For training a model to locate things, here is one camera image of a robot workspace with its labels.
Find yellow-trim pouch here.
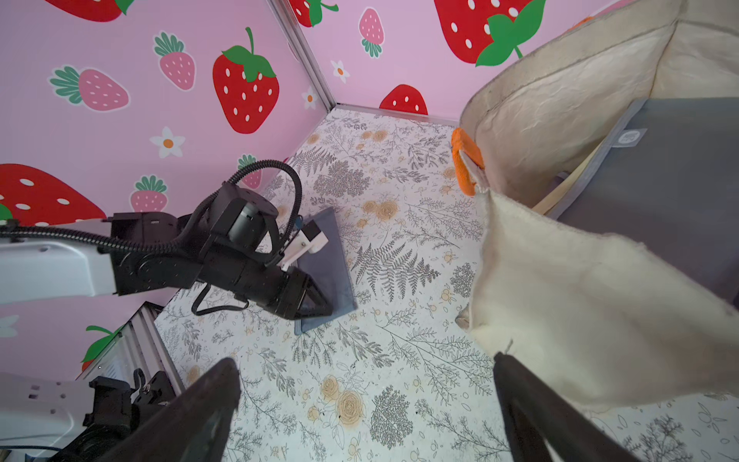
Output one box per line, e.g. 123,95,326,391
532,144,602,216

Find grey mesh pouch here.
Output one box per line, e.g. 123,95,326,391
547,97,738,304
280,207,357,336

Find left frame post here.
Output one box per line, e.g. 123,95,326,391
267,0,337,112

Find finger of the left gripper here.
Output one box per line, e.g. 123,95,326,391
291,273,334,320

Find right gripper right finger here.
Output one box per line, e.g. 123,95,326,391
494,352,636,461

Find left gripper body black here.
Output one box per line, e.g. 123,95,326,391
109,161,307,321

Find beige canvas bag orange handles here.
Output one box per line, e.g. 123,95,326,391
461,1,738,407

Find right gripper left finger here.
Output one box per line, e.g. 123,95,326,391
98,357,241,462

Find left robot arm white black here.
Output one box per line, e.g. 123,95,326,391
1,158,332,371

